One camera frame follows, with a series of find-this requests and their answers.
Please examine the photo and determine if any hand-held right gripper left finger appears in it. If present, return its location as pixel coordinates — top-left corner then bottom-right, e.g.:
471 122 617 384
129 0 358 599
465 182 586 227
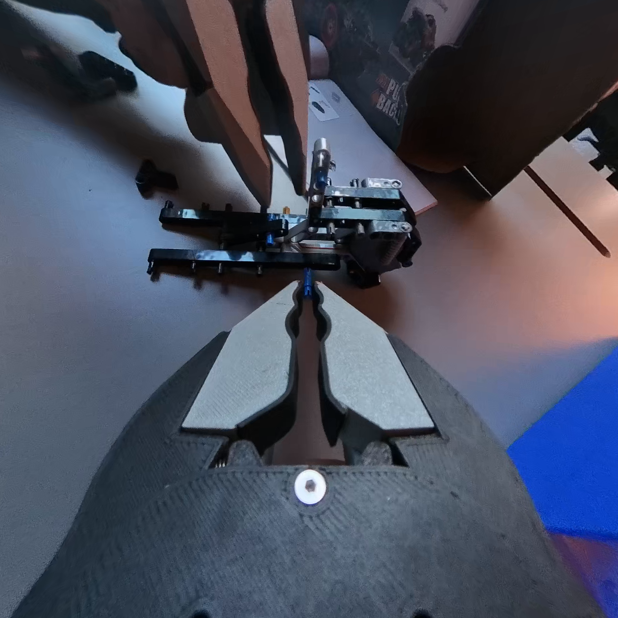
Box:
181 281 302 454

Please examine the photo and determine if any lego instruction booklet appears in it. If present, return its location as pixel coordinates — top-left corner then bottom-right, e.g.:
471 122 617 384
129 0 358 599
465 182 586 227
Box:
265 36 437 216

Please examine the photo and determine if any black grey lego assembly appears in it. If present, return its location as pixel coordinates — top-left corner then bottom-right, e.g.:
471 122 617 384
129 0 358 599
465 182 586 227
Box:
146 137 423 289

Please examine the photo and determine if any dark printed lego box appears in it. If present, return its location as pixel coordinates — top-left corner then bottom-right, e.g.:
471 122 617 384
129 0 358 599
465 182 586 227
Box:
309 0 618 200

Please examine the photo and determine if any small black lego piece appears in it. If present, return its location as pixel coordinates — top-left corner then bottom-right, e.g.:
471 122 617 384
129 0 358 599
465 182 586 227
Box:
136 158 180 195

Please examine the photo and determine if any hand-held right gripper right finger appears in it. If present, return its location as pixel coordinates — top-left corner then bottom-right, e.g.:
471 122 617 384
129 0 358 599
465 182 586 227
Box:
310 281 447 462

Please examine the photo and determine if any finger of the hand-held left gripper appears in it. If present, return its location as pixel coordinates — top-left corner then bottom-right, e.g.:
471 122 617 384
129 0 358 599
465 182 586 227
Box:
263 0 311 198
185 0 273 207

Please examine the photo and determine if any blue plastic bin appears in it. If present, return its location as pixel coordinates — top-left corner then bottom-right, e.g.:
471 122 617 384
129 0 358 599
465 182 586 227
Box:
507 335 618 544

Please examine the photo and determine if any black lego pieces cluster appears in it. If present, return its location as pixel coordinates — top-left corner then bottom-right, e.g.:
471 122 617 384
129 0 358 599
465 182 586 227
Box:
77 50 139 101

